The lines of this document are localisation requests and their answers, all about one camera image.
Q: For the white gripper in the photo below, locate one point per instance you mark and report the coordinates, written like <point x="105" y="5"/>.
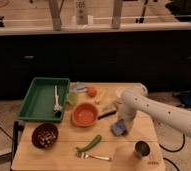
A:
<point x="126" y="114"/>

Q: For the blue sponge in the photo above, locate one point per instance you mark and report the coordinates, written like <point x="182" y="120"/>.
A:
<point x="118" y="128"/>

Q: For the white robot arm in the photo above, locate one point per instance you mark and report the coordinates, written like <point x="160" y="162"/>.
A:
<point x="134" y="101"/>

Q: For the orange bowl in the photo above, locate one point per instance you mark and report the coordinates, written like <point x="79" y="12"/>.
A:
<point x="84" y="115"/>

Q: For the green pea pod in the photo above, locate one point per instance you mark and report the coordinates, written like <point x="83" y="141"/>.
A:
<point x="90" y="145"/>

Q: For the metal cup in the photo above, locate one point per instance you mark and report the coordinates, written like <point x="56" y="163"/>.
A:
<point x="142" y="149"/>

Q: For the black cabinet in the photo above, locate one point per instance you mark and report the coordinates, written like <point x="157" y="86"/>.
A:
<point x="161" y="60"/>

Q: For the grey cloth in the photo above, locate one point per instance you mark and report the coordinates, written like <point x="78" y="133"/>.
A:
<point x="78" y="87"/>

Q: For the light green cloth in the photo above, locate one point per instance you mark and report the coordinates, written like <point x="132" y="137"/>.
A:
<point x="72" y="98"/>

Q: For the blue object on floor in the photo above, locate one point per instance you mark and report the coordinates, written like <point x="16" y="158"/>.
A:
<point x="185" y="98"/>

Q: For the white dish brush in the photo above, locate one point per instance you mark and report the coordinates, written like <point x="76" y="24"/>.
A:
<point x="57" y="106"/>

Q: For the green plastic tray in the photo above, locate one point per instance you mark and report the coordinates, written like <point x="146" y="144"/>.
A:
<point x="39" y="101"/>

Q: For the dark brown bowl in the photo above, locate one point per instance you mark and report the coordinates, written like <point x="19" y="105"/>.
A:
<point x="45" y="135"/>

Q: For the black table clamp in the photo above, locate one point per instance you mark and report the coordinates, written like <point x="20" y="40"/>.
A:
<point x="17" y="129"/>

